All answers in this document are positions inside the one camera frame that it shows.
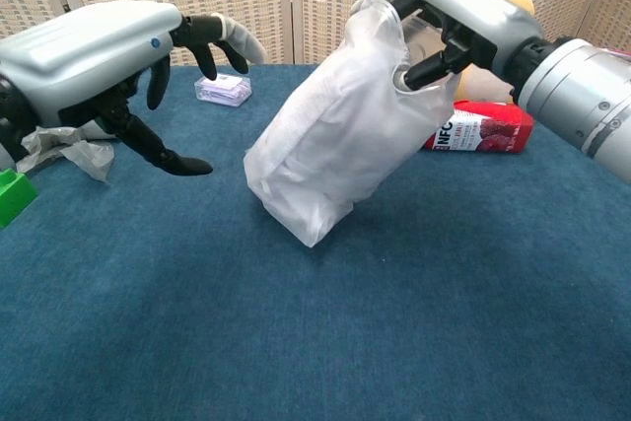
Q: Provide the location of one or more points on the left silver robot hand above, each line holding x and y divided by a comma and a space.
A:
89, 56

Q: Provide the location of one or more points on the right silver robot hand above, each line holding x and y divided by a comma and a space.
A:
483, 21

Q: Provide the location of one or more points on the white translucent plastic bag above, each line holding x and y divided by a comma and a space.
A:
335, 145

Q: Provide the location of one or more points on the crumpled grey plastic bag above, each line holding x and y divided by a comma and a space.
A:
84, 152

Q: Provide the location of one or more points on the yellow plush toy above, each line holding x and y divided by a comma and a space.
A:
483, 88

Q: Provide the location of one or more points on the red juice bottle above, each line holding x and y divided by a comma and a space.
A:
488, 132

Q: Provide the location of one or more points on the clear purple plastic box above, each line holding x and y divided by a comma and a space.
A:
222, 93

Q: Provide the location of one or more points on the green toy block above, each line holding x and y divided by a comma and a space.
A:
15, 199

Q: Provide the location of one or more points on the blue tablecloth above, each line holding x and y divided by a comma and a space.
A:
315, 332

